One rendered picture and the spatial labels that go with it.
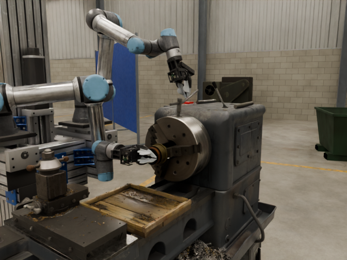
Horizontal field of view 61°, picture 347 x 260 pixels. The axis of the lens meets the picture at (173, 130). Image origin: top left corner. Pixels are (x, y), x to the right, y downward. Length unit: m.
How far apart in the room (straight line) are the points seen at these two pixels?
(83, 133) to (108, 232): 0.94
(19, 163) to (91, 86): 0.44
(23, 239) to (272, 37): 10.82
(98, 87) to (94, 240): 0.69
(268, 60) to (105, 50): 9.73
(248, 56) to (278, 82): 1.45
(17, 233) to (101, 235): 0.34
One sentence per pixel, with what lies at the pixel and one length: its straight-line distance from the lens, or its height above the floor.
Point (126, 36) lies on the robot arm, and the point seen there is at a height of 1.62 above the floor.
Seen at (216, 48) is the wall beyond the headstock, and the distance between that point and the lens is 11.78.
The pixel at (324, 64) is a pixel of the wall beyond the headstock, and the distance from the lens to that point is 11.16.
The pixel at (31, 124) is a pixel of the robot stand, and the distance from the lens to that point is 1.71.
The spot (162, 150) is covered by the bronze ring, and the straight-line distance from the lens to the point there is 1.29.
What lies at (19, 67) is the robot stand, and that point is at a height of 1.47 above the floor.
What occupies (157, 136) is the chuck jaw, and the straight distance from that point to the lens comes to 1.36.
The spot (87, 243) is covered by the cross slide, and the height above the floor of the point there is 0.97.
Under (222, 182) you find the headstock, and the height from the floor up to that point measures 0.91.
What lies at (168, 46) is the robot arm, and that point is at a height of 1.57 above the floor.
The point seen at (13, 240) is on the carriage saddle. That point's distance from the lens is 1.11.
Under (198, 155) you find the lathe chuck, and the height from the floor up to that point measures 1.07.
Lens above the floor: 1.41
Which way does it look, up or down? 10 degrees down
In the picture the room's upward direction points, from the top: straight up
